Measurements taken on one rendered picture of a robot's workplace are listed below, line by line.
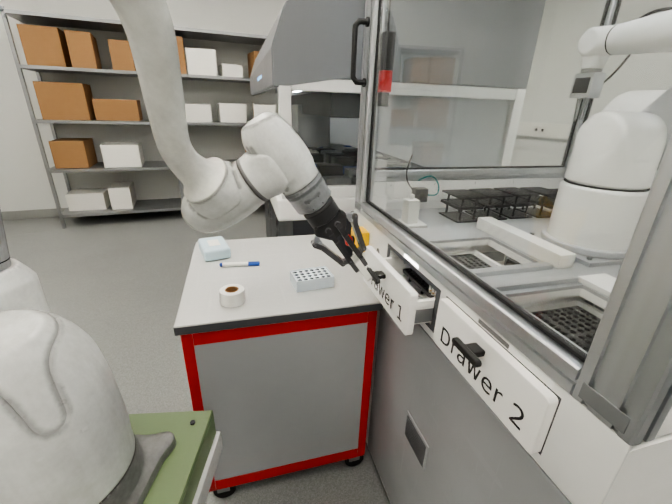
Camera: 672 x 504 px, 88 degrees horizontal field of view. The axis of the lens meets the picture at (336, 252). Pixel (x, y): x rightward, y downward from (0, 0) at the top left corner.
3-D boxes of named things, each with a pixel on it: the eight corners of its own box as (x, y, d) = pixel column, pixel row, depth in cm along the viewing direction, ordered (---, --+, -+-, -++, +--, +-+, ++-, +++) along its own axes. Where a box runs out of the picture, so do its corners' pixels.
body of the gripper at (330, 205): (303, 220, 73) (327, 251, 78) (336, 196, 73) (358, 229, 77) (297, 210, 80) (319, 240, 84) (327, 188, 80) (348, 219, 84)
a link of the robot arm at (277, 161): (319, 162, 78) (271, 194, 80) (277, 99, 71) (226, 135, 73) (323, 176, 68) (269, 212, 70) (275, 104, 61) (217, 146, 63)
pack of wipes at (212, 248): (231, 258, 130) (230, 247, 128) (205, 262, 125) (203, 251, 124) (223, 245, 142) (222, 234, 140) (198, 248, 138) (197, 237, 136)
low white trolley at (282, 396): (206, 513, 119) (173, 326, 89) (214, 383, 174) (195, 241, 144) (366, 473, 133) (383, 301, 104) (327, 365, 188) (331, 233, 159)
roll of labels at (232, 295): (222, 309, 97) (220, 297, 96) (218, 298, 103) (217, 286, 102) (247, 304, 100) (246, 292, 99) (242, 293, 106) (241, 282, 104)
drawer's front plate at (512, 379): (530, 456, 52) (550, 401, 48) (432, 340, 78) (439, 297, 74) (540, 453, 53) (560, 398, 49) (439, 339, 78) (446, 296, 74)
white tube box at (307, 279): (296, 292, 108) (296, 281, 106) (289, 280, 115) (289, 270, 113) (334, 286, 112) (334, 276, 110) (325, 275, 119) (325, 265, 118)
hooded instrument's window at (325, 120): (279, 198, 157) (275, 87, 139) (255, 150, 315) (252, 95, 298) (494, 190, 186) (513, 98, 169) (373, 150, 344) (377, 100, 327)
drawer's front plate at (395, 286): (405, 336, 79) (411, 294, 75) (363, 279, 105) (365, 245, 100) (412, 335, 79) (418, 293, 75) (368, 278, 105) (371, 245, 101)
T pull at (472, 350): (475, 369, 58) (477, 363, 57) (450, 342, 64) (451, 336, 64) (493, 366, 59) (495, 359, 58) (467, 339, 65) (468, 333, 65)
